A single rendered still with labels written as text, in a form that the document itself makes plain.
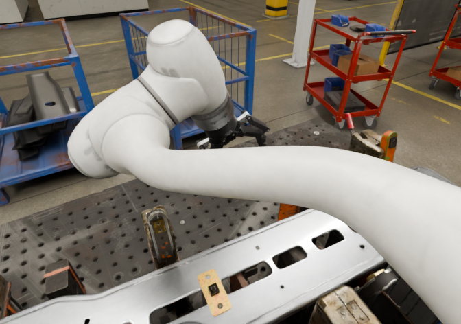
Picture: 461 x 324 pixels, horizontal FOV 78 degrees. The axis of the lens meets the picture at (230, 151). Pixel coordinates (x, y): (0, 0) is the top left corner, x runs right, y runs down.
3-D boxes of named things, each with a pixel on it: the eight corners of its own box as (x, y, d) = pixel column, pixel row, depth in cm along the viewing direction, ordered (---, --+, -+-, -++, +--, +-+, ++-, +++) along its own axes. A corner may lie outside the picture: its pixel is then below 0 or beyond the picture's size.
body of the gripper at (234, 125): (205, 137, 57) (220, 160, 65) (240, 114, 58) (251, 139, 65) (191, 115, 62) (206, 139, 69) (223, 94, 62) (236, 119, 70)
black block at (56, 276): (110, 309, 80) (75, 247, 62) (114, 350, 72) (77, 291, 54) (78, 323, 77) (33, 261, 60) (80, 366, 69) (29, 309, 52)
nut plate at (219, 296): (196, 276, 56) (195, 272, 55) (214, 268, 57) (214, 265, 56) (213, 318, 50) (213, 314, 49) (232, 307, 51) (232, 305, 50)
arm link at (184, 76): (210, 68, 59) (160, 109, 57) (175, -2, 46) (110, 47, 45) (242, 93, 53) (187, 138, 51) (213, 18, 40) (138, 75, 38)
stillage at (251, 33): (137, 101, 335) (118, 13, 278) (198, 86, 368) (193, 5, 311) (177, 154, 252) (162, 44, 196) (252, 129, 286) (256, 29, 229)
